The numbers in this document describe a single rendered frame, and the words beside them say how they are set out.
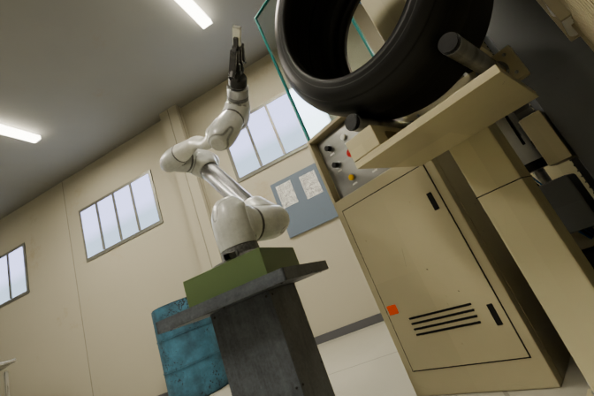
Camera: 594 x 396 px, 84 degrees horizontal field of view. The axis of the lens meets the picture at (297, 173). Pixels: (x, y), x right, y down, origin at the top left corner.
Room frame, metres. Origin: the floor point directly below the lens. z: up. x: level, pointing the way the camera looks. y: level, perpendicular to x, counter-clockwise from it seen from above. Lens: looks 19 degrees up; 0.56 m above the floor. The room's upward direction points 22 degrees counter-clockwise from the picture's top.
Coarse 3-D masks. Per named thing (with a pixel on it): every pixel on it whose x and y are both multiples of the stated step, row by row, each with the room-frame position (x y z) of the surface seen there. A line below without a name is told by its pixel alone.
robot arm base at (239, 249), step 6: (240, 246) 1.25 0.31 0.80; (246, 246) 1.26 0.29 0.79; (252, 246) 1.28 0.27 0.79; (258, 246) 1.32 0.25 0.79; (228, 252) 1.25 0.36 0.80; (234, 252) 1.24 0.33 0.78; (240, 252) 1.25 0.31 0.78; (246, 252) 1.23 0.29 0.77; (222, 258) 1.28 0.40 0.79; (228, 258) 1.24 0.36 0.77
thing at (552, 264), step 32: (384, 0) 0.97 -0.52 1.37; (384, 32) 1.01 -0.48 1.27; (480, 160) 0.98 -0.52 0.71; (512, 160) 0.95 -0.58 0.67; (480, 192) 1.01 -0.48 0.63; (512, 192) 0.96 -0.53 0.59; (512, 224) 0.99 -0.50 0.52; (544, 224) 0.94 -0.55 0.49; (544, 256) 0.97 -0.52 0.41; (576, 256) 0.95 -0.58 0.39; (544, 288) 1.00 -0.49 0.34; (576, 288) 0.95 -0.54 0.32; (576, 320) 0.98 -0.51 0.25; (576, 352) 1.01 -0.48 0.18
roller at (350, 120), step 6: (354, 114) 0.77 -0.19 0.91; (348, 120) 0.78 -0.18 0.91; (354, 120) 0.77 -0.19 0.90; (360, 120) 0.78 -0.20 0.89; (366, 120) 0.80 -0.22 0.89; (372, 120) 0.82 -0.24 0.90; (378, 120) 0.84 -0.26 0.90; (384, 120) 0.86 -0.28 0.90; (390, 120) 0.89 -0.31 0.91; (396, 120) 0.93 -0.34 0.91; (348, 126) 0.79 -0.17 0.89; (354, 126) 0.78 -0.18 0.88; (360, 126) 0.79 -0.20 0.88; (366, 126) 0.80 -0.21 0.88; (390, 126) 0.89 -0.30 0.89; (396, 126) 0.91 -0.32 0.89; (402, 126) 0.94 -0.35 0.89
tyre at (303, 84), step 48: (288, 0) 0.76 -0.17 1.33; (336, 0) 0.93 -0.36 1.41; (432, 0) 0.56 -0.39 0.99; (480, 0) 0.63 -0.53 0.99; (288, 48) 0.80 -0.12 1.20; (336, 48) 1.00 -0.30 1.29; (384, 48) 0.64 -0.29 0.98; (432, 48) 0.63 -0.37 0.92; (336, 96) 0.76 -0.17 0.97; (384, 96) 0.72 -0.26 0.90; (432, 96) 0.81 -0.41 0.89
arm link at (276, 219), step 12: (204, 156) 1.61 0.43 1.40; (216, 156) 1.71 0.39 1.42; (192, 168) 1.61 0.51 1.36; (204, 168) 1.60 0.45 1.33; (216, 168) 1.60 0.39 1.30; (216, 180) 1.56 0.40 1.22; (228, 180) 1.55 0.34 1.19; (228, 192) 1.52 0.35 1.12; (240, 192) 1.51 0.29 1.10; (252, 204) 1.43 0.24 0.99; (264, 204) 1.44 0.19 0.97; (264, 216) 1.38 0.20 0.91; (276, 216) 1.43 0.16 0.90; (288, 216) 1.53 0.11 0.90; (264, 228) 1.38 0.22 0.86; (276, 228) 1.44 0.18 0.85
